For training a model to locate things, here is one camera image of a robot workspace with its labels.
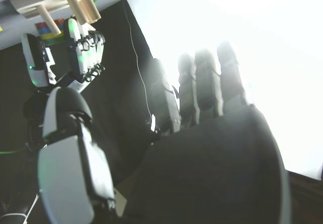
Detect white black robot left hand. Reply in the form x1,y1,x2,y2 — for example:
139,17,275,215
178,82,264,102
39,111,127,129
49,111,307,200
37,41,291,224

